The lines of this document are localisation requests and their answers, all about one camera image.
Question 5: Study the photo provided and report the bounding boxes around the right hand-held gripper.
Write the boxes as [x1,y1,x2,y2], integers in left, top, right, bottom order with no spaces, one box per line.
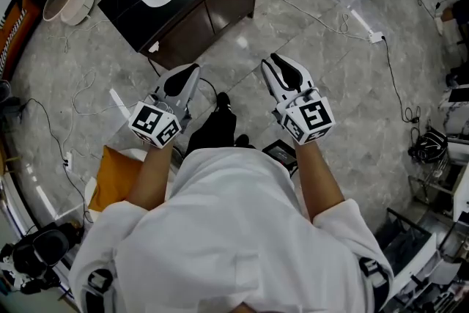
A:
[260,52,337,147]

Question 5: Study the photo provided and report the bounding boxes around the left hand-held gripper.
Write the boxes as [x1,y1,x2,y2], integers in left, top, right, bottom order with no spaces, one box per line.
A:
[128,63,203,150]

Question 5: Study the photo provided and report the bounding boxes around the person's left forearm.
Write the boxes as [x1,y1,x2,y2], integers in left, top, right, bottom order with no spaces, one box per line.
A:
[126,141,175,212]

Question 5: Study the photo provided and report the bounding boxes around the person's right forearm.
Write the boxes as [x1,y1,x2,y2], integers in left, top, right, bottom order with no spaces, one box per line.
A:
[292,137,347,225]

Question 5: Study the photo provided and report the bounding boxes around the person's black shoe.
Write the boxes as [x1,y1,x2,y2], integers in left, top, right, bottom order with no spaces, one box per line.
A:
[216,92,232,111]
[234,133,257,150]

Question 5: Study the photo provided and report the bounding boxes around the dark wooden vanity cabinet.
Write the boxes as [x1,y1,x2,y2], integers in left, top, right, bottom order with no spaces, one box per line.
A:
[97,0,266,72]

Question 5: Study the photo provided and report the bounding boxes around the person's black trousers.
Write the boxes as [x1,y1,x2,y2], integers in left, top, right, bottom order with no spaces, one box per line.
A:
[185,108,237,158]

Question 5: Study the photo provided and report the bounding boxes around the black box device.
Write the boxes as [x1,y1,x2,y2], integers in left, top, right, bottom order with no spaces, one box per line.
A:
[261,140,299,179]

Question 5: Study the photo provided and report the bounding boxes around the orange cushion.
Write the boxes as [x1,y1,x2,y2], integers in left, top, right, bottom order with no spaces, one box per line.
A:
[88,144,145,214]

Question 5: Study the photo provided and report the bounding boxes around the small white power strip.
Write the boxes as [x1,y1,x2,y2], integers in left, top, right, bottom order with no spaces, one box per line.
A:
[62,151,75,174]

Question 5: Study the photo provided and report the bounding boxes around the person's white shirt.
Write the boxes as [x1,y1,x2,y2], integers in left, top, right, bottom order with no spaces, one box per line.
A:
[68,147,395,313]

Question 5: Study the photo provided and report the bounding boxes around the black bag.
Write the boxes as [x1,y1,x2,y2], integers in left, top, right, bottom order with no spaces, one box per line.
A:
[407,127,449,163]

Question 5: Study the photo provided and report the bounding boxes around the orange sofa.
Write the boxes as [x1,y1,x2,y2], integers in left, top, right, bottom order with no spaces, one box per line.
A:
[0,0,43,81]

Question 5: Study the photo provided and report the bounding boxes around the metal rack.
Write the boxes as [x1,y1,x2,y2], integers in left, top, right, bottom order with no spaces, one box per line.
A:
[407,156,463,207]

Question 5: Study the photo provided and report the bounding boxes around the long white cable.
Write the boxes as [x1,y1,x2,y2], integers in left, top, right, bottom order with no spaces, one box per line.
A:
[256,0,372,42]

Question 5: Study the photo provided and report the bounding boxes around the long black cable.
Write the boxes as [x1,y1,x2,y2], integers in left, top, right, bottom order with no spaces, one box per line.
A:
[380,35,423,126]

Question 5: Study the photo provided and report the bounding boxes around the looped white cable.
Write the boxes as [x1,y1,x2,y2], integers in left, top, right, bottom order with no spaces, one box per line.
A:
[54,18,137,119]

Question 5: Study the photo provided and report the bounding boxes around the thin black cable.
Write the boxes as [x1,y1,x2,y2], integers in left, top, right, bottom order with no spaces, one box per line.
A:
[20,97,95,225]

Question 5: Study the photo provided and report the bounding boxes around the black wire basket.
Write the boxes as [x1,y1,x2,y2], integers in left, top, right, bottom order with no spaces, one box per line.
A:
[376,207,437,276]

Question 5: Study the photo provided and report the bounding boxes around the black white harness strap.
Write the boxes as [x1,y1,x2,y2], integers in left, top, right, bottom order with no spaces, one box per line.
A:
[358,255,390,291]
[82,267,115,307]

